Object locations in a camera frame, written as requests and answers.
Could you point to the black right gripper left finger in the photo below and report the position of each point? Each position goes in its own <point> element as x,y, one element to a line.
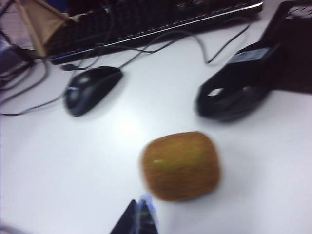
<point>129,221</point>

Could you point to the bluish white right gripper right finger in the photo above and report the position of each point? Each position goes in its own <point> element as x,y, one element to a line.
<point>147,217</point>

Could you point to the brown fuzzy kiwi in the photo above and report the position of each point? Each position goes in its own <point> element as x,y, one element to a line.
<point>180,165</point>

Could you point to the grey and black mouse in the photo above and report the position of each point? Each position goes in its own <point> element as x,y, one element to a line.
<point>92,90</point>

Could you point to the black angular gaming mouse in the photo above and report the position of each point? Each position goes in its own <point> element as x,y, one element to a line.
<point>231,97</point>

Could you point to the black mechanical keyboard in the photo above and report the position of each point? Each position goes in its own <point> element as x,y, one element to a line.
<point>146,19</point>

